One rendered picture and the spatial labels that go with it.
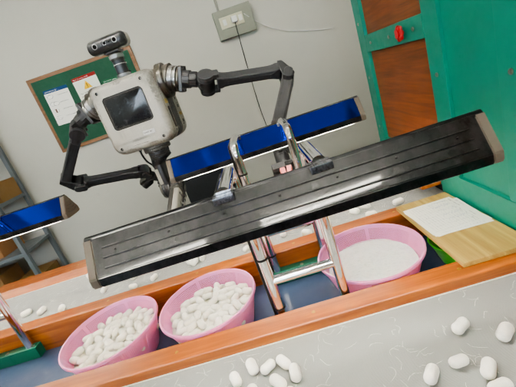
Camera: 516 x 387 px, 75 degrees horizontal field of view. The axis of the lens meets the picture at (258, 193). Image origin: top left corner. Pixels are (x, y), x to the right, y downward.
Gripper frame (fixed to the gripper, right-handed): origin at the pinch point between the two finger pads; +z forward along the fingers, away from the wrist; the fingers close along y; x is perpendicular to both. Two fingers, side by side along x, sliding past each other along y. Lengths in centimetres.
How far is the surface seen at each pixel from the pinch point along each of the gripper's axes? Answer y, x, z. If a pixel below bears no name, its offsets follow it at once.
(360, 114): 25.0, -28.0, 0.7
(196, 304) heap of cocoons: -35, -17, 39
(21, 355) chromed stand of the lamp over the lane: -96, -9, 38
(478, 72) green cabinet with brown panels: 44, -49, 17
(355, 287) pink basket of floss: 6, -26, 48
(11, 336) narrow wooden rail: -99, -11, 32
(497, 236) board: 39, -29, 46
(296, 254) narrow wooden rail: -5.0, -10.5, 30.5
